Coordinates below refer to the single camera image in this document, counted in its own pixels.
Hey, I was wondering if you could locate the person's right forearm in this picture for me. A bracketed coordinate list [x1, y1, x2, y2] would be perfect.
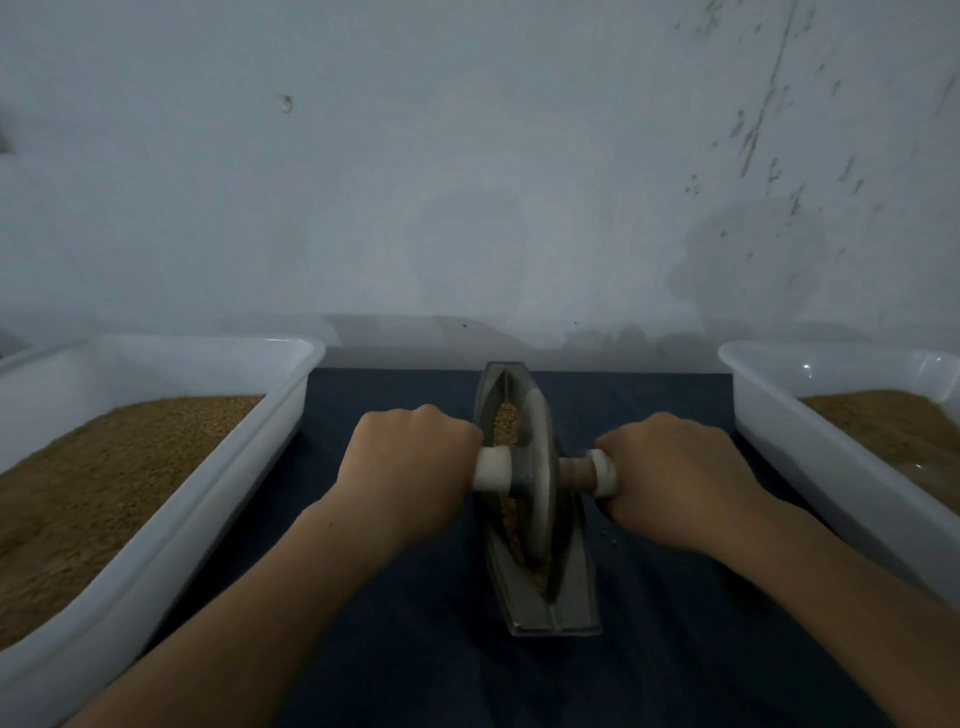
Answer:
[712, 495, 960, 728]

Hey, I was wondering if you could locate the dark blue tablecloth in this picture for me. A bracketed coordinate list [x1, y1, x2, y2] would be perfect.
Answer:
[142, 369, 894, 728]

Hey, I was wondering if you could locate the person's right hand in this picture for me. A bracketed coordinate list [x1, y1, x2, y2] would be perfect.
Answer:
[591, 412, 770, 557]

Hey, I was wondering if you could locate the person's left hand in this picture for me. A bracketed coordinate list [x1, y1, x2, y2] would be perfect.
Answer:
[336, 403, 486, 545]

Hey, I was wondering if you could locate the person's left forearm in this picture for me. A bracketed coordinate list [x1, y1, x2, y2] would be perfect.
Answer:
[67, 502, 407, 728]

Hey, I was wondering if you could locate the metal grinding wheel with handles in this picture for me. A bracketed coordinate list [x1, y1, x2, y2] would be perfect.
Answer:
[472, 382, 618, 590]

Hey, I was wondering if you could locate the boat-shaped metal grinding trough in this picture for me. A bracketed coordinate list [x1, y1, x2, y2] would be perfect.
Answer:
[472, 361, 603, 638]

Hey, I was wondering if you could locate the white plastic tray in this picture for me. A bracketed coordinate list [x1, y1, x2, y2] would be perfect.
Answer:
[0, 334, 327, 728]
[717, 339, 960, 609]

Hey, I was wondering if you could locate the small ground grain portion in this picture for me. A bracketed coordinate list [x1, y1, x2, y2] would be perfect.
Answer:
[492, 399, 551, 587]

